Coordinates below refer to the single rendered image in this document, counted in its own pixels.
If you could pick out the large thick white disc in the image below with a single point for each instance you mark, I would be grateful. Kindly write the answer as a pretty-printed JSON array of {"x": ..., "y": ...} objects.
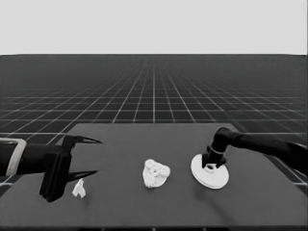
[{"x": 211, "y": 180}]

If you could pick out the small white T-shaped piece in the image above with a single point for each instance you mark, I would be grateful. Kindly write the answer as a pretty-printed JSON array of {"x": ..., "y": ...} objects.
[{"x": 78, "y": 190}]

